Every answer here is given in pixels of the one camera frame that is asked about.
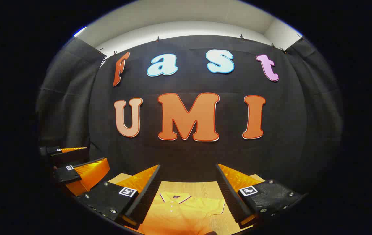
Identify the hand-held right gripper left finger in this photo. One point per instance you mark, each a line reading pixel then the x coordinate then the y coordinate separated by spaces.
pixel 145 195

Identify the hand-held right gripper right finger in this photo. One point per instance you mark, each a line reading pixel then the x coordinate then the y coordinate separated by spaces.
pixel 230 195

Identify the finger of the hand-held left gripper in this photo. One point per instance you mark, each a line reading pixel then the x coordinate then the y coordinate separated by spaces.
pixel 67 174
pixel 68 157

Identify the orange polo T-shirt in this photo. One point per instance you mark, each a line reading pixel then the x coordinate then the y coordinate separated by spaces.
pixel 179 215

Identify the white ceiling light strip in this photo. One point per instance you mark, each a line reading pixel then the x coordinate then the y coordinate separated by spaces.
pixel 80 31

